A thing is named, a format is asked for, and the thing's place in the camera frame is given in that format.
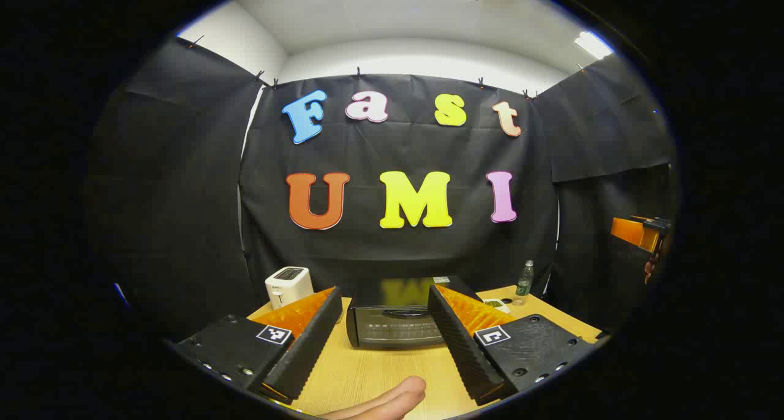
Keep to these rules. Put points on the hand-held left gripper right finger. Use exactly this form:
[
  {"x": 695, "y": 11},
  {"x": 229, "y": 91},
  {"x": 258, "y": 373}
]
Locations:
[{"x": 456, "y": 337}]

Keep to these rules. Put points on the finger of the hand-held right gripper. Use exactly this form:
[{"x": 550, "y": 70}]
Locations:
[{"x": 628, "y": 231}]

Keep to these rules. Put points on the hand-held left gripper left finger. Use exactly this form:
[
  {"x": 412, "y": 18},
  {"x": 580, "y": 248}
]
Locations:
[{"x": 312, "y": 337}]

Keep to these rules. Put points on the black electric oven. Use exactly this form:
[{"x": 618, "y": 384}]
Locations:
[{"x": 392, "y": 331}]

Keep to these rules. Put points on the white divided snack dish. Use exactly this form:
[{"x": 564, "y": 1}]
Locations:
[{"x": 496, "y": 305}]

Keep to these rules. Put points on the white toaster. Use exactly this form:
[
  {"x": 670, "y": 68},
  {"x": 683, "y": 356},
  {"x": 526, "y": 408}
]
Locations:
[{"x": 288, "y": 288}]

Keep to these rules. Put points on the clear plastic water bottle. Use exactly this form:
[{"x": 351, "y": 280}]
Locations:
[{"x": 523, "y": 285}]

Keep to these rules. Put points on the small ceiling light panel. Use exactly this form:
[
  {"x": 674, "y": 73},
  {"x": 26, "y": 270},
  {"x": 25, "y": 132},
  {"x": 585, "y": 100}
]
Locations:
[{"x": 593, "y": 44}]

